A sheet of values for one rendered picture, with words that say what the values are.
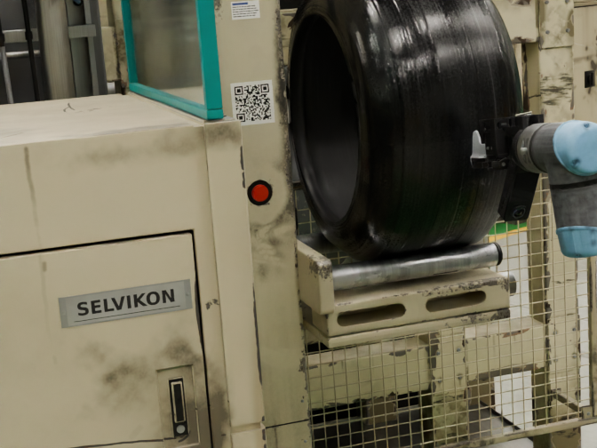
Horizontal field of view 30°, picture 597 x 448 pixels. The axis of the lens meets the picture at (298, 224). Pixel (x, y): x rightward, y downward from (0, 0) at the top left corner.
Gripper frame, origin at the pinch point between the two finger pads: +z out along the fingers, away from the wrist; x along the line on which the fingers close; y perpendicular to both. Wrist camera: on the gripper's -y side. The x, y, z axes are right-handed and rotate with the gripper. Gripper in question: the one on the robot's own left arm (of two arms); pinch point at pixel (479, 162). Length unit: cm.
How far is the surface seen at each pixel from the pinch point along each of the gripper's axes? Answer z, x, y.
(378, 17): 5.5, 13.4, 25.8
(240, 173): -47, 53, 5
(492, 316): 13.8, -6.6, -29.3
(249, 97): 18.4, 33.7, 15.1
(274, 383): 25, 33, -37
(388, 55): 2.0, 13.5, 19.2
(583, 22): 415, -278, 50
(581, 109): 420, -275, -1
